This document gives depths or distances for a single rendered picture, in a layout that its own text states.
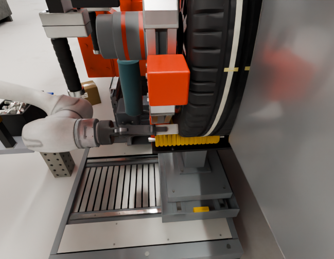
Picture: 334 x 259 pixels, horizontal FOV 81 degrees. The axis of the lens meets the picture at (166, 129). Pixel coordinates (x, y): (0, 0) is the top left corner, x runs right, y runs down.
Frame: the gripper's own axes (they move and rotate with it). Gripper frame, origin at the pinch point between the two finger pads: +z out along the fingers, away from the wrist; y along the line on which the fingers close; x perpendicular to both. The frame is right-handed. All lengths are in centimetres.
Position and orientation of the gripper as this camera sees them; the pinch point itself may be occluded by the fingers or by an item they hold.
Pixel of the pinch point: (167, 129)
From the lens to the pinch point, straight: 60.2
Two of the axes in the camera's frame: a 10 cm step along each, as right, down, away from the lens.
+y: 0.6, -0.9, -9.9
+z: 10.0, -0.5, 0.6
